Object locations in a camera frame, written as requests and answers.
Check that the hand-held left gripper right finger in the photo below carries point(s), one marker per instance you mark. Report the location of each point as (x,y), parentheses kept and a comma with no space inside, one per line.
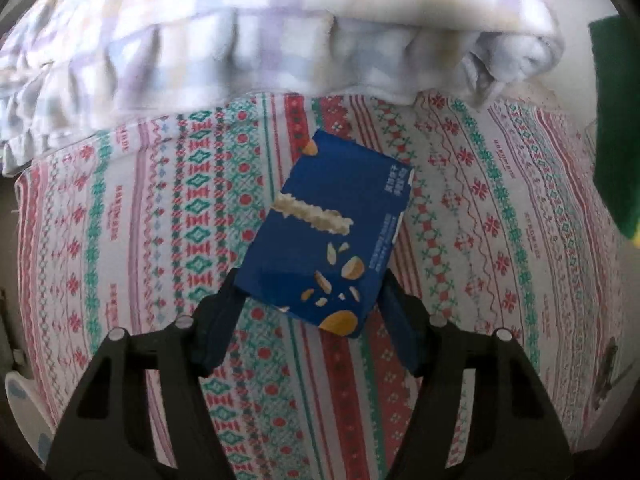
(400,332)

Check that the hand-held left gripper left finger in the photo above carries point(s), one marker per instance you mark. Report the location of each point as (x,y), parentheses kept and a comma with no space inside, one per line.
(215,340)

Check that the blue snack box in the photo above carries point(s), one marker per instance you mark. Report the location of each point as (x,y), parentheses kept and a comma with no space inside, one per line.
(330,245)

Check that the green cloth object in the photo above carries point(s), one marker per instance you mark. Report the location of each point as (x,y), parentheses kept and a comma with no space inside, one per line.
(617,125)

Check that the patterned bed sheet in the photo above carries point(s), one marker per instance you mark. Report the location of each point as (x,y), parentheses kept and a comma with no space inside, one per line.
(150,200)

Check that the white blue-patterned container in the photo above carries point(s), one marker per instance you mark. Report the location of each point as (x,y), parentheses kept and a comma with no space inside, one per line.
(27,415)

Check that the plaid fleece blanket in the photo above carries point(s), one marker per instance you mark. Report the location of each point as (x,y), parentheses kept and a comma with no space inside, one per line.
(225,45)

